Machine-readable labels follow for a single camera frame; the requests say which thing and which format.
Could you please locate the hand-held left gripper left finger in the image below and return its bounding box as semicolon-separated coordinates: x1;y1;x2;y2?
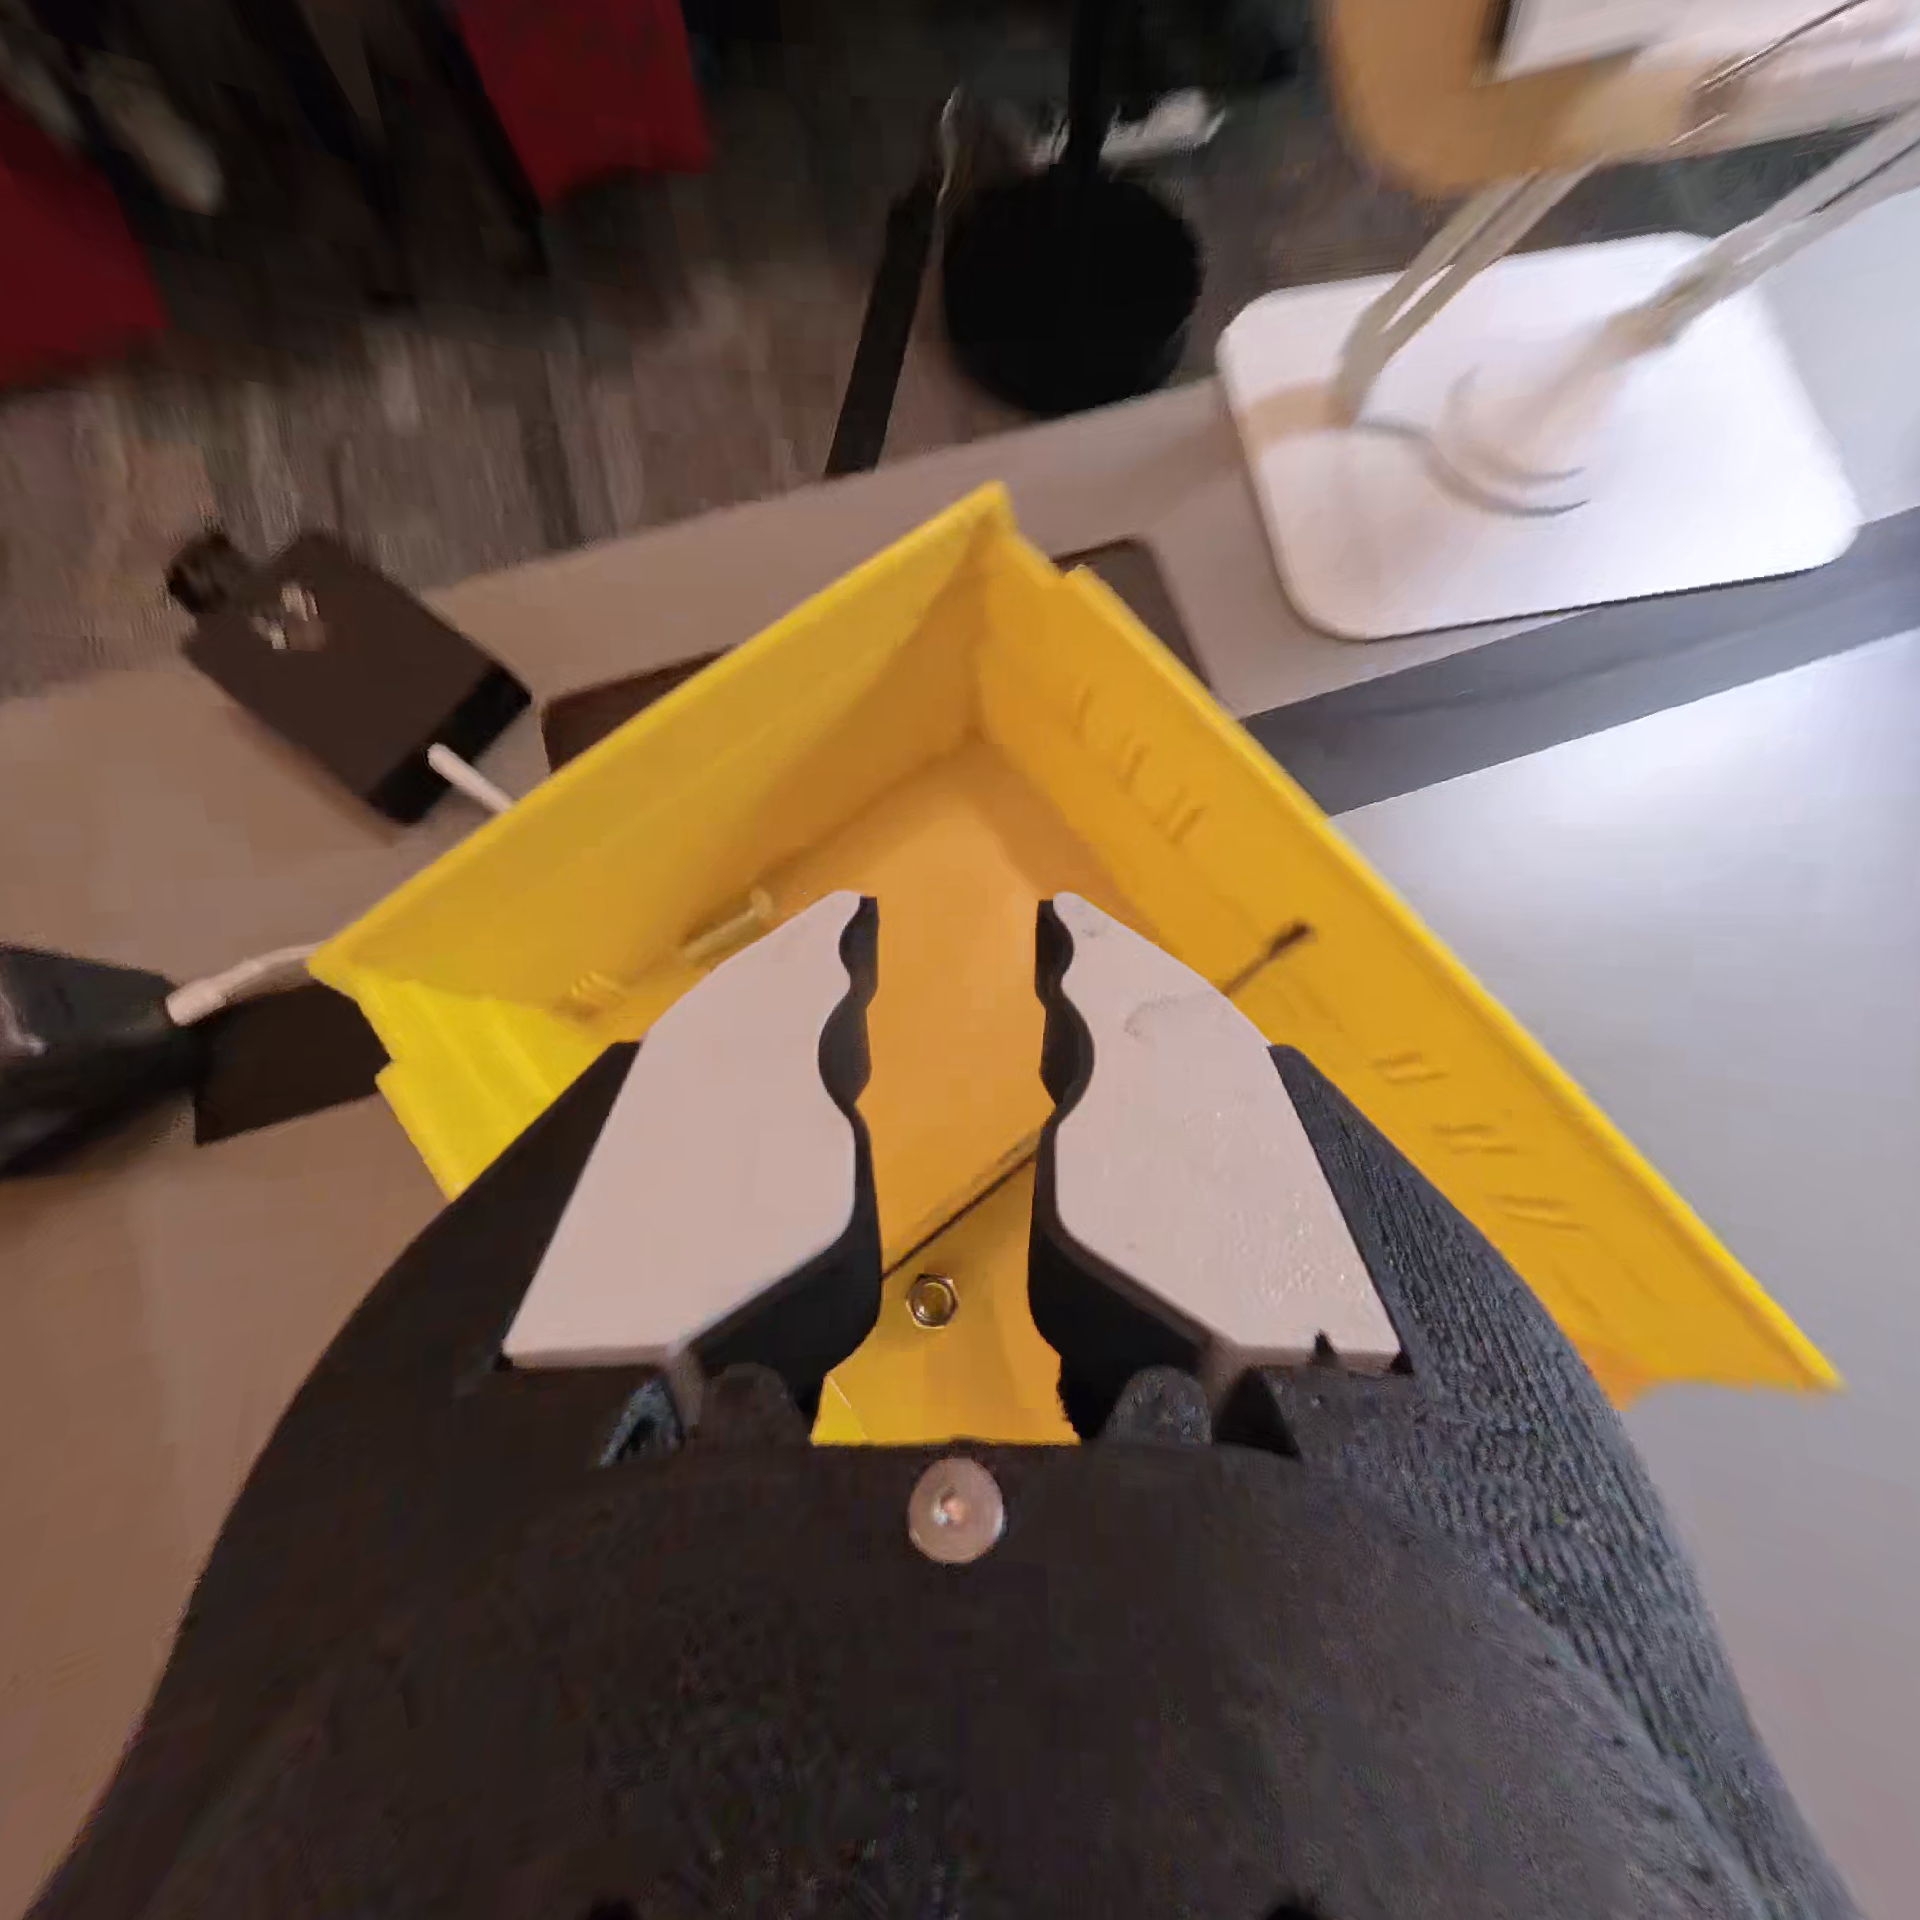
504;891;883;1425

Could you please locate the printed instruction sheet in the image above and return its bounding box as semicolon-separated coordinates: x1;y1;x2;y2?
1494;0;1920;85

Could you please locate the black power adapter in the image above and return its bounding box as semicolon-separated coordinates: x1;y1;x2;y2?
0;943;395;1180

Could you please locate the black device with knob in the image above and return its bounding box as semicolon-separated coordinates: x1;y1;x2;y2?
165;533;535;824

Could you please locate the black round floor base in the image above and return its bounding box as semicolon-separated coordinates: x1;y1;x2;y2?
942;0;1206;417

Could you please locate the large yellow plastic bin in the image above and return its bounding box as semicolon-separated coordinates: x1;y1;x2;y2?
307;479;1845;1443

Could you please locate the black flat mat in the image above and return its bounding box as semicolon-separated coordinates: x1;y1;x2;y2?
541;536;1209;769

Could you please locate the black desk leg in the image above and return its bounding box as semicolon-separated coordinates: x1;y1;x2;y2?
823;88;963;483

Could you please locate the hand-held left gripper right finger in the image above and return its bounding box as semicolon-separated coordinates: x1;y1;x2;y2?
1032;891;1403;1425

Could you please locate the white cable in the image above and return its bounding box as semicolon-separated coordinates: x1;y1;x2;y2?
165;743;520;1029

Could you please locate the dark red ottoman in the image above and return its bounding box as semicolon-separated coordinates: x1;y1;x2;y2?
451;0;714;204
0;96;168;384

